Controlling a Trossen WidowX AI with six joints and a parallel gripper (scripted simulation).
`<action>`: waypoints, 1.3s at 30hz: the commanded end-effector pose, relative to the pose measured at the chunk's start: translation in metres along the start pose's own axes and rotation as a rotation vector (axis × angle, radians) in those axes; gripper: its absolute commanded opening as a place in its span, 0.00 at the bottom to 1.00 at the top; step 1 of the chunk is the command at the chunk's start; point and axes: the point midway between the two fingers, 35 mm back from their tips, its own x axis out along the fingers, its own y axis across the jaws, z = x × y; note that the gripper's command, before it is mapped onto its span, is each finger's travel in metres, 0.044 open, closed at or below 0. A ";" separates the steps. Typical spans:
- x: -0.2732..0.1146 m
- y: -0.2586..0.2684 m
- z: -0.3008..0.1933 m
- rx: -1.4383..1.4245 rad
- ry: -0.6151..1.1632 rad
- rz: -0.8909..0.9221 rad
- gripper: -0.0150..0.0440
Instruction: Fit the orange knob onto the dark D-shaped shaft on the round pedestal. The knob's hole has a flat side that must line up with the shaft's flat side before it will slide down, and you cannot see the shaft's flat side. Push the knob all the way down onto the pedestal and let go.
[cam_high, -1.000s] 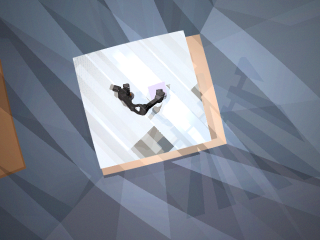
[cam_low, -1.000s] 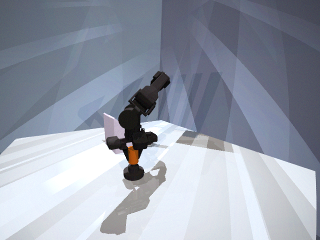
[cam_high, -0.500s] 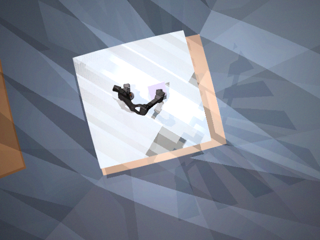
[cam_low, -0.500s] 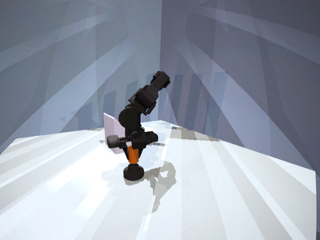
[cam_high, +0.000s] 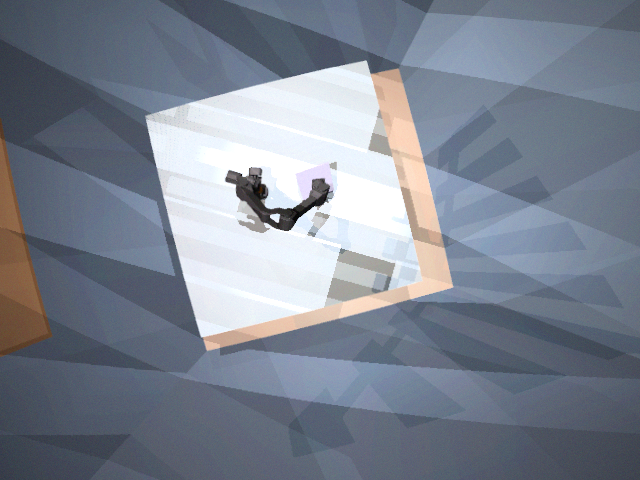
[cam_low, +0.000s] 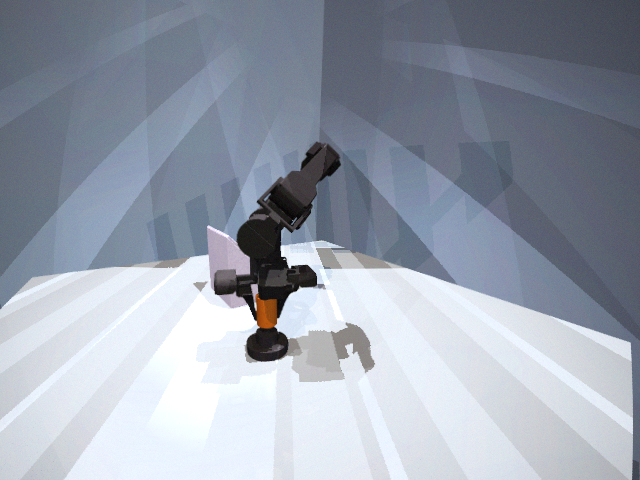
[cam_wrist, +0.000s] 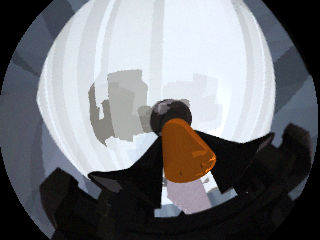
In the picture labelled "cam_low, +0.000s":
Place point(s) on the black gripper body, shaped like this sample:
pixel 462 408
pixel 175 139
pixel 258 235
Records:
pixel 227 282

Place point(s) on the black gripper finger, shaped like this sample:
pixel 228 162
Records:
pixel 249 299
pixel 281 304

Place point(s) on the dark grey stepped pedestal with short shaft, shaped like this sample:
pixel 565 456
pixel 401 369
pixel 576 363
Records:
pixel 267 344

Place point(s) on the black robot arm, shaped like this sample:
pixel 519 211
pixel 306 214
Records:
pixel 290 197

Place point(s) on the orange tapered knob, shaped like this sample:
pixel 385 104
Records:
pixel 266 312

